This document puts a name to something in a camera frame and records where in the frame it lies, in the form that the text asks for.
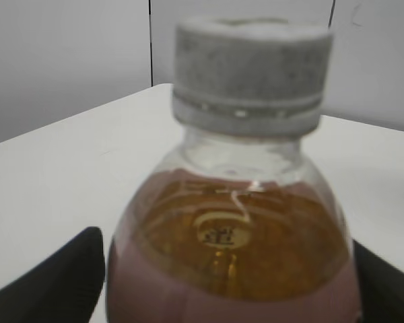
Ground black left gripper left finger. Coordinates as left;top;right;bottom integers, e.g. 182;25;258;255
0;227;106;323

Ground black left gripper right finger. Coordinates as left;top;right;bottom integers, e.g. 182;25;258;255
353;241;404;323

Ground pink oolong tea bottle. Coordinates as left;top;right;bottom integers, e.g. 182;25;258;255
106;128;362;322

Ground grey bottle cap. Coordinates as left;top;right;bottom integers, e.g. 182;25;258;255
171;17;333;138

